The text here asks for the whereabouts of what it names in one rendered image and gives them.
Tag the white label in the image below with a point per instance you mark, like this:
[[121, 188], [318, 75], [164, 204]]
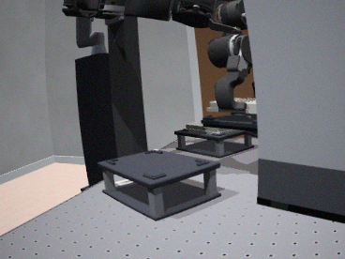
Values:
[[123, 182]]

